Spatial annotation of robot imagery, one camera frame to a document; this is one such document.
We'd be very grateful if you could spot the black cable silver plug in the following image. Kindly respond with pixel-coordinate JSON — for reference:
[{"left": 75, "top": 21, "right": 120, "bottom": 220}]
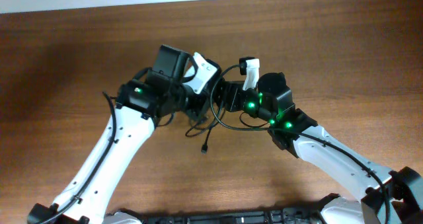
[{"left": 184, "top": 115, "right": 210, "bottom": 138}]

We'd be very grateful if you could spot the black cable thick plug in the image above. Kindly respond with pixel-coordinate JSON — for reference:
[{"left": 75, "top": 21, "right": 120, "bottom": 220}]
[{"left": 201, "top": 102, "right": 225, "bottom": 155}]

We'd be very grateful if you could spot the black cable small plug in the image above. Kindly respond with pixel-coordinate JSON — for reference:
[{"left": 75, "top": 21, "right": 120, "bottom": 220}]
[{"left": 184, "top": 114, "right": 217, "bottom": 137}]

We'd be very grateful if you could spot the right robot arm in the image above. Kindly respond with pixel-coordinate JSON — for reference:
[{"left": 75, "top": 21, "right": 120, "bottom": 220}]
[{"left": 210, "top": 73, "right": 422, "bottom": 223}]

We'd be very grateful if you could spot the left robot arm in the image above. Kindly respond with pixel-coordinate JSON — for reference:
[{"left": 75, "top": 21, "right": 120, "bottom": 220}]
[{"left": 27, "top": 45, "right": 220, "bottom": 223}]

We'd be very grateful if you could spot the left camera cable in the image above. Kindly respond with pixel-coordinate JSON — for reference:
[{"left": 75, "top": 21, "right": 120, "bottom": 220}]
[{"left": 32, "top": 91, "right": 117, "bottom": 224}]

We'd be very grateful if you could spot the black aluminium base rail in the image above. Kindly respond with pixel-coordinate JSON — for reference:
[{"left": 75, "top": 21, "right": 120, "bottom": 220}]
[{"left": 103, "top": 193, "right": 340, "bottom": 224}]

